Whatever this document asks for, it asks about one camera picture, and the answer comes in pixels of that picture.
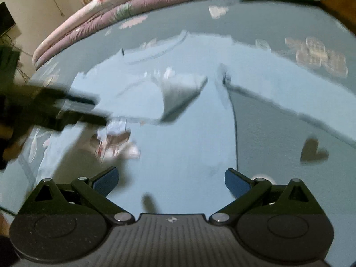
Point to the light blue cartoon print shirt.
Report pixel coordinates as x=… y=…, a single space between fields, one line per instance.
x=180 y=158

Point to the purple floral quilt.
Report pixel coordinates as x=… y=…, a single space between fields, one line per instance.
x=116 y=12

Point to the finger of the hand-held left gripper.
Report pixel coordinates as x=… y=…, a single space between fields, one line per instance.
x=80 y=111

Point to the wooden headboard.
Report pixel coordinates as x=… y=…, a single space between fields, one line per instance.
x=339 y=8

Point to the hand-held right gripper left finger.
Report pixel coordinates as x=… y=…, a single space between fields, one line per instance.
x=107 y=179

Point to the black wall television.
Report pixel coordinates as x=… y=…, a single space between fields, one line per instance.
x=5 y=19

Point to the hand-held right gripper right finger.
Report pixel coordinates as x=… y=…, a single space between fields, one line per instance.
x=236 y=180

